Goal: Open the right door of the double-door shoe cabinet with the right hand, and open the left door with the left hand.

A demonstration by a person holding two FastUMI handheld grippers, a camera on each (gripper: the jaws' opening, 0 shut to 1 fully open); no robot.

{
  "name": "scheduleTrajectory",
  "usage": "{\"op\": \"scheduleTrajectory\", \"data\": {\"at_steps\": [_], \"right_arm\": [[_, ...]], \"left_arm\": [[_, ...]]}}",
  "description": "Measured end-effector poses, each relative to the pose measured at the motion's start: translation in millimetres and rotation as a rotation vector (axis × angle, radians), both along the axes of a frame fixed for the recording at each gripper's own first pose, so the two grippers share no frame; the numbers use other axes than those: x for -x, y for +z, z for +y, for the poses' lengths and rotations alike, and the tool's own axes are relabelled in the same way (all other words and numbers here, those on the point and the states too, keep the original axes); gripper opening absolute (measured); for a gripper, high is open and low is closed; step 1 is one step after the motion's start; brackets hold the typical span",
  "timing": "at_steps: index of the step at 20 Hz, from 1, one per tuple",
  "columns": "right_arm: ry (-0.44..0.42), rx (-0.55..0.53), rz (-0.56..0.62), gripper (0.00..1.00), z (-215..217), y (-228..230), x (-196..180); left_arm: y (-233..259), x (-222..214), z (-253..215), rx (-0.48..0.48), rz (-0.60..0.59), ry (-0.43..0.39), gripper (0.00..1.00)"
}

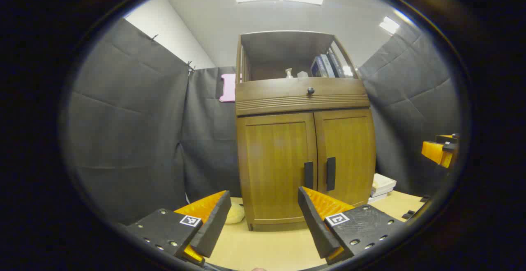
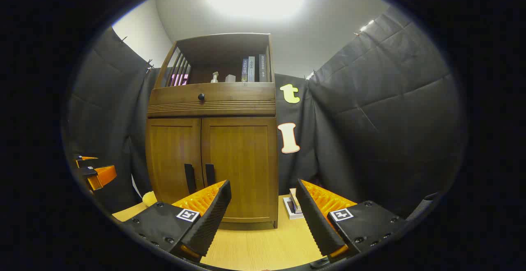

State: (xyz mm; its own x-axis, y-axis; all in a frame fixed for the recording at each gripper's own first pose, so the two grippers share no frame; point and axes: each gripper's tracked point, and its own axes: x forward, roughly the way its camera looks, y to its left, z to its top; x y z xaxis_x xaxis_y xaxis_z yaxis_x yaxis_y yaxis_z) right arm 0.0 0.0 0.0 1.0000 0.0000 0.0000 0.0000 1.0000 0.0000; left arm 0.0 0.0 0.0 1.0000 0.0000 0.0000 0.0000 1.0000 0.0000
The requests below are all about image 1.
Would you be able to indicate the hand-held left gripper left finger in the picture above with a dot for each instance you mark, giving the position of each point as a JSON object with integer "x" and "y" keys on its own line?
{"x": 213, "y": 226}

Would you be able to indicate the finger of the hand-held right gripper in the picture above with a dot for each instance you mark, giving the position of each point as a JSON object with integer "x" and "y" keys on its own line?
{"x": 433, "y": 152}

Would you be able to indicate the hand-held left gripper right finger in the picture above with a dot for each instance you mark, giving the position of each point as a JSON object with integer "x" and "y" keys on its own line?
{"x": 316, "y": 226}

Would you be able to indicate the wooden cabinet door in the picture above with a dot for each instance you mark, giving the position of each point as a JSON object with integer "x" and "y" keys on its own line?
{"x": 271, "y": 160}
{"x": 349, "y": 152}

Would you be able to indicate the wooden double-door shoe cabinet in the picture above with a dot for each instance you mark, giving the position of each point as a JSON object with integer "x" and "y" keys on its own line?
{"x": 287, "y": 45}

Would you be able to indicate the wooden cabinet drawer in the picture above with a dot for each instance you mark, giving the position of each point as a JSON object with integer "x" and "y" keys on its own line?
{"x": 279, "y": 96}

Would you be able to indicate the cream soft toy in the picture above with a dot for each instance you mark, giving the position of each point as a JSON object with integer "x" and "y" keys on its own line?
{"x": 234, "y": 214}

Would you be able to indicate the small black block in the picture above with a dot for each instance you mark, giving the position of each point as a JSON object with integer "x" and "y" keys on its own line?
{"x": 408, "y": 214}
{"x": 424, "y": 199}

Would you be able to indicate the thin white flat box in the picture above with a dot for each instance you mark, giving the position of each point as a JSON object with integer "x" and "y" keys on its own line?
{"x": 376, "y": 198}

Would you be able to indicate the small ceiling light panel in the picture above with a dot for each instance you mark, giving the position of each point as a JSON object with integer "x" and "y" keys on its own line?
{"x": 347, "y": 70}
{"x": 389, "y": 25}

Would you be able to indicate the dark grey book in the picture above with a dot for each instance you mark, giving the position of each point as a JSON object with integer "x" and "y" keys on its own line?
{"x": 336, "y": 63}

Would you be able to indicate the light grey book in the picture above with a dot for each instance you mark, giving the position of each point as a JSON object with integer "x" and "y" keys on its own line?
{"x": 327, "y": 66}

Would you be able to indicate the black backdrop cloth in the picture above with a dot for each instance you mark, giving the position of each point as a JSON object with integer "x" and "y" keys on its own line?
{"x": 123, "y": 119}

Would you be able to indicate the dark blue book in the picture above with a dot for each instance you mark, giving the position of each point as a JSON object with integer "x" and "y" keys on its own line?
{"x": 316, "y": 69}

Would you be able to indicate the small translucent white box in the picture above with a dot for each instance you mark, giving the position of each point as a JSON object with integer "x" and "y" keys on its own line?
{"x": 302, "y": 74}

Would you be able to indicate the small clear pump bottle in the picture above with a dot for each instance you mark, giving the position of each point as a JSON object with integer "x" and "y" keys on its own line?
{"x": 289, "y": 74}

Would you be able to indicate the metal cloth clip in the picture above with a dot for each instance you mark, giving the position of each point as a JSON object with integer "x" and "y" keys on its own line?
{"x": 190, "y": 68}

